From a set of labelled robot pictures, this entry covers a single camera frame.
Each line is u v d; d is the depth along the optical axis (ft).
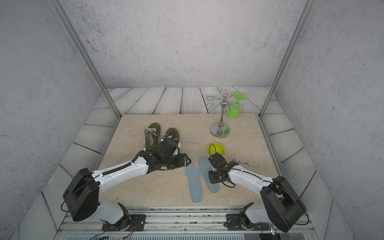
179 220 2.48
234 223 2.38
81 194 1.39
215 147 3.48
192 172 2.96
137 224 2.40
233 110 3.16
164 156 2.10
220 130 3.63
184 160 2.43
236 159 3.08
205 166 3.06
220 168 2.19
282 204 1.37
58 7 2.29
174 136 3.31
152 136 3.30
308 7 2.31
